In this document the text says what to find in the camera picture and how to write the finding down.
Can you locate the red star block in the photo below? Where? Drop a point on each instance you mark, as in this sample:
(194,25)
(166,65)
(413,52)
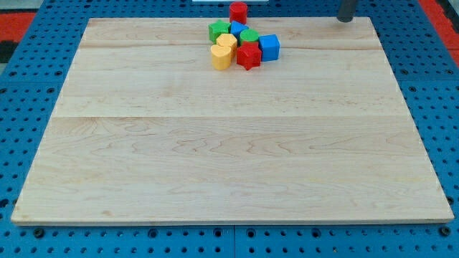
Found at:
(249,55)

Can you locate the blue triangle block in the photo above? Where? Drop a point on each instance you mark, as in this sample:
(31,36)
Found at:
(236,28)

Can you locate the green star block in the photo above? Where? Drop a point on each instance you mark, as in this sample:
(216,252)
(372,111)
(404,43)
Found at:
(217,28)

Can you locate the yellow heart block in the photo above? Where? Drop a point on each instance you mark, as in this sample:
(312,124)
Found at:
(221,56)

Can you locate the wooden board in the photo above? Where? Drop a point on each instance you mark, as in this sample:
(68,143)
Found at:
(145,132)

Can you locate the yellow hexagon block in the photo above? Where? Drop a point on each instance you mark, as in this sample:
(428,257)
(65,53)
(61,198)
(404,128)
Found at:
(228,40)

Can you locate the blue cube block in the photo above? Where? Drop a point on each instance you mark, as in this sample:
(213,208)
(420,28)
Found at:
(270,47)

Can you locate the green cylinder block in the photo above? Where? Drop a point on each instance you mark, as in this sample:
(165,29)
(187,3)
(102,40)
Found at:
(248,35)

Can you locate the red cylinder block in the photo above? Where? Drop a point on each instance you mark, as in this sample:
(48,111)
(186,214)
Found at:
(238,12)

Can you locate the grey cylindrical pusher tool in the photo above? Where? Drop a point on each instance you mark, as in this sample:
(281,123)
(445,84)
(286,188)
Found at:
(347,10)

